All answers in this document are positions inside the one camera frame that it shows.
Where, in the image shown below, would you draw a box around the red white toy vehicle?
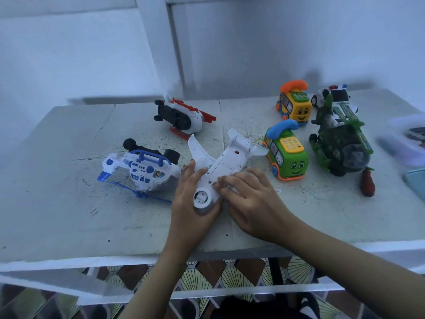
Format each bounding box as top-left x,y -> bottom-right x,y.
153,97 -> 217,141

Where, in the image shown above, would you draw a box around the dark green toy helicopter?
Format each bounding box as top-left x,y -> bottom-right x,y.
309,96 -> 375,177

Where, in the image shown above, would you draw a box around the person's right forearm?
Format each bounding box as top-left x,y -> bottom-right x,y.
287,222 -> 425,319

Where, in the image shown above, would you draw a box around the person's dark trousers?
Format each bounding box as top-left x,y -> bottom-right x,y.
212,296 -> 323,319

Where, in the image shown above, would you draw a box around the person's right hand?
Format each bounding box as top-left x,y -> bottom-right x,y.
212,168 -> 306,245

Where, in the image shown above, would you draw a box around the yellow orange toy car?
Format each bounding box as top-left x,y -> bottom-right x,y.
276,79 -> 313,125

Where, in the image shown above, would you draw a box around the black white toy car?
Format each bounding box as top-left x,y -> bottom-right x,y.
311,84 -> 359,116

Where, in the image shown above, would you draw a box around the person's left hand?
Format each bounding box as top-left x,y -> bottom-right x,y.
166,159 -> 223,257

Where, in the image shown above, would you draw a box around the teal container lid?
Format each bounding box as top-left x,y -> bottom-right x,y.
403,168 -> 425,202

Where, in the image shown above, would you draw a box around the white blue toy vehicle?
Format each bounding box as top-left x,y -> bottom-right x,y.
97,138 -> 182,205

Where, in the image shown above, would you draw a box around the red screwdriver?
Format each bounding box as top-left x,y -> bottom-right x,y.
360,167 -> 377,198

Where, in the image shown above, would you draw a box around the white toy airplane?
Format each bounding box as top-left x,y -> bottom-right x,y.
187,127 -> 270,213

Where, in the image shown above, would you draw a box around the green orange toy car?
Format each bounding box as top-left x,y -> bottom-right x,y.
263,119 -> 309,182

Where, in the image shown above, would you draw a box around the clear plastic container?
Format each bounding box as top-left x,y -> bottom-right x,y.
377,114 -> 425,167

